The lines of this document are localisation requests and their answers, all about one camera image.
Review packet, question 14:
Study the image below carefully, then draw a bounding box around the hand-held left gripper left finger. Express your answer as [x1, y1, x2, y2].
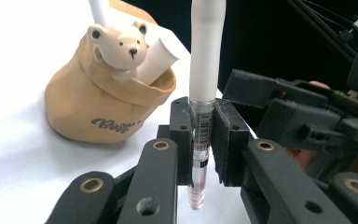
[157, 96, 197, 187]

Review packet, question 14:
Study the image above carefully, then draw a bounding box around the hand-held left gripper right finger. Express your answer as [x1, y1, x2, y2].
[213, 97, 251, 188]

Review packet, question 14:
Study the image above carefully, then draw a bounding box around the white pen cap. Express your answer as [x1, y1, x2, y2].
[188, 0, 227, 104]

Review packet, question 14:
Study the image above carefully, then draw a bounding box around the white pen with flared end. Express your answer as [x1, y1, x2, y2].
[136, 36, 181, 87]

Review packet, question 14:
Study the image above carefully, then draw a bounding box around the tan bear pen holder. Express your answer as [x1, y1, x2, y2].
[44, 21, 177, 145]

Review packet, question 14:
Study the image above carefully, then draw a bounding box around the black stand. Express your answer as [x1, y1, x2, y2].
[287, 0, 357, 62]

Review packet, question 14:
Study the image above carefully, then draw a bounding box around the light wooden table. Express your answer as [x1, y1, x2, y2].
[110, 0, 158, 25]

